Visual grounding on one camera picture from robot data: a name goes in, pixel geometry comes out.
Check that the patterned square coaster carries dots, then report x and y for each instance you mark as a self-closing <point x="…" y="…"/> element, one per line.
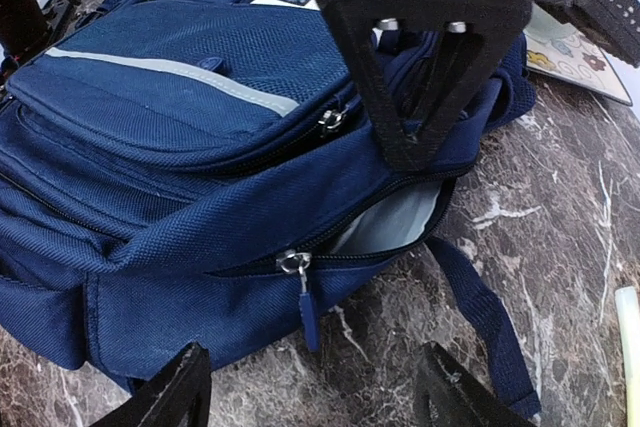
<point x="562" y="52"/>

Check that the pale yellow highlighter marker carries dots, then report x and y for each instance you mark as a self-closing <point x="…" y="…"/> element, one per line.
<point x="627" y="309"/>

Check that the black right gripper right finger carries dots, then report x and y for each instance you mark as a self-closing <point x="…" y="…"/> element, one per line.
<point x="446" y="394"/>

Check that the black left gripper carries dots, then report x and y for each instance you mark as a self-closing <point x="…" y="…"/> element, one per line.
<point x="471" y="38"/>

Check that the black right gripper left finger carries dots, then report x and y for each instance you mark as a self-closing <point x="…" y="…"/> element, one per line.
<point x="179" y="395"/>

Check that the navy blue student backpack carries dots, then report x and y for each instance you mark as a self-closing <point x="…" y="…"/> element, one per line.
<point x="124" y="282"/>

